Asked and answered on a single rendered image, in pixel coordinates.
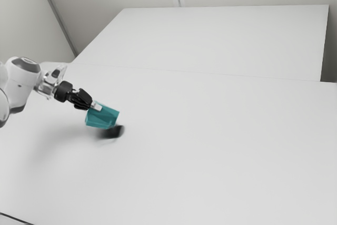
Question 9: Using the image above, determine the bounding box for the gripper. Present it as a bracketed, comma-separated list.
[54, 80, 103, 112]

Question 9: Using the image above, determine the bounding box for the teal faceted mug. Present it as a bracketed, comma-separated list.
[84, 100, 121, 130]

